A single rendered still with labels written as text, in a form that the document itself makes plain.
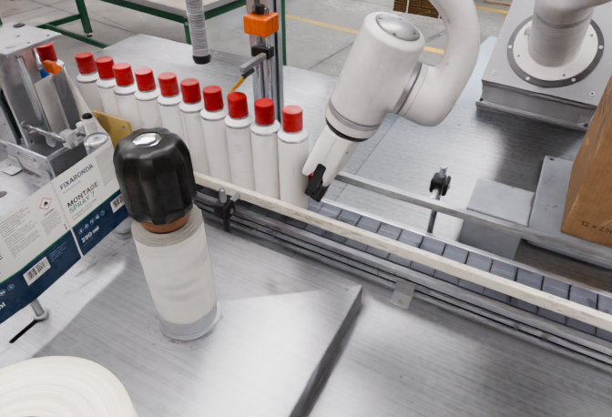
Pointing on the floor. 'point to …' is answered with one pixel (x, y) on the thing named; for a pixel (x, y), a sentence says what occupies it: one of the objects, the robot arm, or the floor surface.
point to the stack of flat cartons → (413, 3)
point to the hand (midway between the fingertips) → (317, 188)
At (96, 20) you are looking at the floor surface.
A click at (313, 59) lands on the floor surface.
